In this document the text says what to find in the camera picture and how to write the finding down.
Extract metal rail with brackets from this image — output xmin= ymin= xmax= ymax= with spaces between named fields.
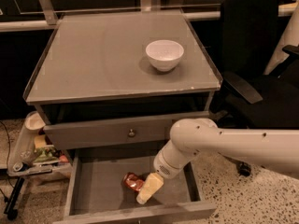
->
xmin=0 ymin=0 xmax=299 ymax=33

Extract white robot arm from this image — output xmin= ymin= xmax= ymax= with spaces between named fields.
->
xmin=136 ymin=45 xmax=299 ymax=204

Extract black office chair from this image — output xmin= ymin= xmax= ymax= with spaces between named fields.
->
xmin=207 ymin=0 xmax=299 ymax=177

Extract open middle drawer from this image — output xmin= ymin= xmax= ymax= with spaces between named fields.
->
xmin=54 ymin=141 xmax=216 ymax=224

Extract grey drawer cabinet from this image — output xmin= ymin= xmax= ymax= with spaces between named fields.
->
xmin=22 ymin=9 xmax=223 ymax=224

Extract white cup in bin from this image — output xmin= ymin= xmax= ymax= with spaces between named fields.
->
xmin=24 ymin=112 xmax=45 ymax=133

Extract black stand with cable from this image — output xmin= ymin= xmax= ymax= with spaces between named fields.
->
xmin=0 ymin=119 xmax=26 ymax=221

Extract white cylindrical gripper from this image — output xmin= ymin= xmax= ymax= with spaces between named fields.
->
xmin=136 ymin=140 xmax=195 ymax=204

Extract white bowl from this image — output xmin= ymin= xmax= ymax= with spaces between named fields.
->
xmin=146 ymin=40 xmax=184 ymax=72

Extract top drawer with knob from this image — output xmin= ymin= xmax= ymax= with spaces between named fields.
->
xmin=44 ymin=111 xmax=209 ymax=149

